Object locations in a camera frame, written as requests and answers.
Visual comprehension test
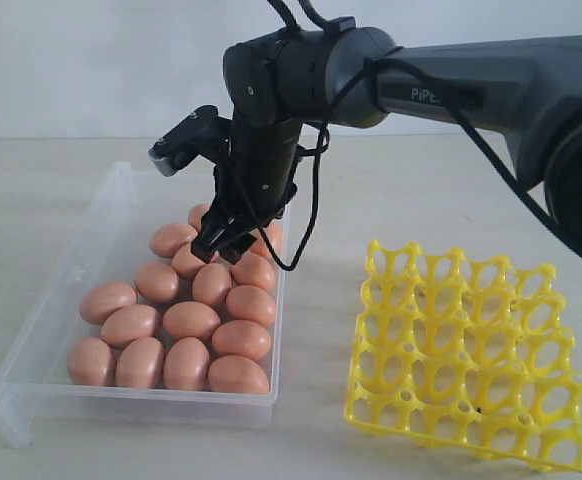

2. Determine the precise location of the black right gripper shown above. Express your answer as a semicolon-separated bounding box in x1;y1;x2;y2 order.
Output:
191;115;302;264

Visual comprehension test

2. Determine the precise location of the brown egg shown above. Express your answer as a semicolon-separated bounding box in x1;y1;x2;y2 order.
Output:
79;282;137;325
230;252;276;291
211;320;272;361
100;304;161;349
66;337;116;387
134;261;180;304
171;243;207;280
208;355;270;395
226;285;277;327
162;301;221;341
163;337;210;391
249;221;283;260
187;203;210;232
115;337;166;389
192;263;232;308
149;222;197;258

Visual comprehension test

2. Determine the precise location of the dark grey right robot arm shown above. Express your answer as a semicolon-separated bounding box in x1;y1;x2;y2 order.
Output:
192;27;582;262

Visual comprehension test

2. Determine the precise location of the clear plastic bin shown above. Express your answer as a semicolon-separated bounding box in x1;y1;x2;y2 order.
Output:
0;161;296;448

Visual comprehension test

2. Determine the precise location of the yellow plastic egg tray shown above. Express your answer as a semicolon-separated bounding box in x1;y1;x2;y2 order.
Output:
344;241;582;472

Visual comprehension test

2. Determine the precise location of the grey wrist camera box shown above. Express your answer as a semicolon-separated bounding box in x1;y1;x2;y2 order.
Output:
148;105;218;177

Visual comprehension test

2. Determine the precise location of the black cable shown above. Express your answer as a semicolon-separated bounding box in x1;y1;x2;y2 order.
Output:
218;0;582;274

